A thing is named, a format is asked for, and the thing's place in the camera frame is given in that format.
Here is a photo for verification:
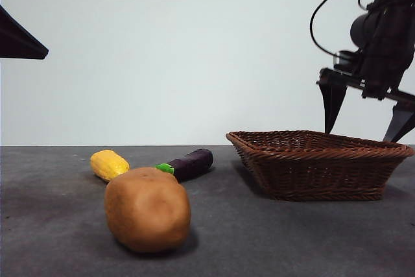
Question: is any yellow corn cob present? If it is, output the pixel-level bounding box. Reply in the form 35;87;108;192
89;149;130;183

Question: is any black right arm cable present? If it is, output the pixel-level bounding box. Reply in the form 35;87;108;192
310;0;379;56

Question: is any brown wicker basket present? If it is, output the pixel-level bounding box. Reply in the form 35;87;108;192
225;130;415;202

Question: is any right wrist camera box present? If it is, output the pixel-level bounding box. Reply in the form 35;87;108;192
333;50;361;75

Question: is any brown potato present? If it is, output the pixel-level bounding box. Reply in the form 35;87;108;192
103;167;191;254

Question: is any purple eggplant with green stem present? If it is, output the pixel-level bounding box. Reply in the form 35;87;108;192
154;149;215;183

